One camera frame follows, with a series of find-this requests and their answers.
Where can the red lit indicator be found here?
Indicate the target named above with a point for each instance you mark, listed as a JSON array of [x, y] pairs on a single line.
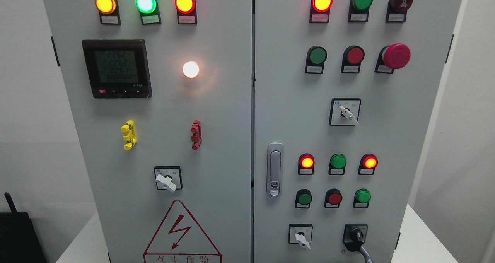
[[319, 12], [306, 164]]

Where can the silver door latch handle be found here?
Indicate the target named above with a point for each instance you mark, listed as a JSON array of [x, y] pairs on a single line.
[[274, 168]]

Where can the red black buzzer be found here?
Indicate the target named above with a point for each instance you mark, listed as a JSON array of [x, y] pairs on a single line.
[[397, 10]]

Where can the black digital power meter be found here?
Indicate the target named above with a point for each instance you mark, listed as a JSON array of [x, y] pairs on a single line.
[[117, 68]]

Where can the green push button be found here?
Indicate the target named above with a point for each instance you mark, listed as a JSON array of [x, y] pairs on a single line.
[[303, 199], [315, 58]]

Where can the white rotary switch left door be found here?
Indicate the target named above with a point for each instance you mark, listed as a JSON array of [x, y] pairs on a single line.
[[168, 178]]

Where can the red emergency stop mushroom button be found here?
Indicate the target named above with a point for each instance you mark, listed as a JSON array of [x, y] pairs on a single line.
[[393, 57]]

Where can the red push button upper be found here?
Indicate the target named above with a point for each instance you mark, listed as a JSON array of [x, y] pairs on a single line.
[[352, 58]]

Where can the green push button lower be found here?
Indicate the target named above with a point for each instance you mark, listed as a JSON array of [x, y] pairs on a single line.
[[303, 199]]

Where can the red-rimmed lit indicator light left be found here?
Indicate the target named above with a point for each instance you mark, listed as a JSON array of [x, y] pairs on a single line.
[[186, 11]]

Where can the red push button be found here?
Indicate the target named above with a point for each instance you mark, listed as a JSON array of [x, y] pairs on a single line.
[[352, 58], [333, 198]]

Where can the red terminal connector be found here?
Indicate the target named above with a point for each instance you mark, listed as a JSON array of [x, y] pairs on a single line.
[[196, 135]]

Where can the white rotary switch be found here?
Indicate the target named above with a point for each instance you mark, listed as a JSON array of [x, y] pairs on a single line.
[[300, 234], [344, 112]]

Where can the white rotary switch bottom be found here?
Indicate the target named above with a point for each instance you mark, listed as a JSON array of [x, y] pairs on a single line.
[[300, 234]]

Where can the white rotary switch upper right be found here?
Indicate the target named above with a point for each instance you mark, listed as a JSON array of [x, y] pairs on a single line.
[[344, 112]]

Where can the grey electrical cabinet door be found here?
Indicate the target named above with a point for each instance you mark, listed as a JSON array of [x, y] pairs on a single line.
[[292, 108], [216, 177]]

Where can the red lightning warning sticker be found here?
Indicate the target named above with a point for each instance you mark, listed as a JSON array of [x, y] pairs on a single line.
[[180, 239]]

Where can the yellow indicator light top left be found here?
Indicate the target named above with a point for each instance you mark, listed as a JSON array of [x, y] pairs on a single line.
[[108, 12]]

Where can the red lit indicator top right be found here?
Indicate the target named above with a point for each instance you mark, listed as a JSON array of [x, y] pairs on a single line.
[[319, 12]]

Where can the black rotary knob switch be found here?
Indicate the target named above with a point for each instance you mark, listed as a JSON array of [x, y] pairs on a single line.
[[354, 236]]

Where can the red push button lower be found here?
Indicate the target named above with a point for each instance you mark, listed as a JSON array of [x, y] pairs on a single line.
[[333, 198]]

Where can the white lit indicator light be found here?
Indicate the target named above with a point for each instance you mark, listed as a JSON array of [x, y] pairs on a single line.
[[191, 69]]

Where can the grey electrical cabinet left door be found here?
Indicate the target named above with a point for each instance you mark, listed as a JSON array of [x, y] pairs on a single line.
[[216, 177]]

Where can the yellow terminal connector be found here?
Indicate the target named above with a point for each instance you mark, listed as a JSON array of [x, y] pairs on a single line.
[[129, 134]]

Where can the black box with antenna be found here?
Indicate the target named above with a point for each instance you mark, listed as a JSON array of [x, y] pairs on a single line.
[[18, 240]]

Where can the green indicator top right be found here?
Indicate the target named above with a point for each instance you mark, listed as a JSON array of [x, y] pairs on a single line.
[[359, 10]]

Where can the green indicator bottom right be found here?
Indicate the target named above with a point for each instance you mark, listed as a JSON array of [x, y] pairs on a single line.
[[362, 198]]

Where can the green indicator lower middle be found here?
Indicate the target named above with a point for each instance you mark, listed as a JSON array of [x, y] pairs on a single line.
[[337, 164]]

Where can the grey electrical cabinet right door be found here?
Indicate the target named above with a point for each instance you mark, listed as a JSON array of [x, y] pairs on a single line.
[[292, 108]]

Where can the green lit indicator light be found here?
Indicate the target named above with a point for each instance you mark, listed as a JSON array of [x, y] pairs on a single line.
[[148, 11]]

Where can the red lit indicator lower left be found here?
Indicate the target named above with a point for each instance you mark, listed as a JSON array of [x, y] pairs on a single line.
[[306, 164]]

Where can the green push button upper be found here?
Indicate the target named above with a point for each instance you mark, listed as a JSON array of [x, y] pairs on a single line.
[[315, 58]]

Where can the red indicator lower right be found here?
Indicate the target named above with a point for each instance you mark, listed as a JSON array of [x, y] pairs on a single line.
[[368, 164]]

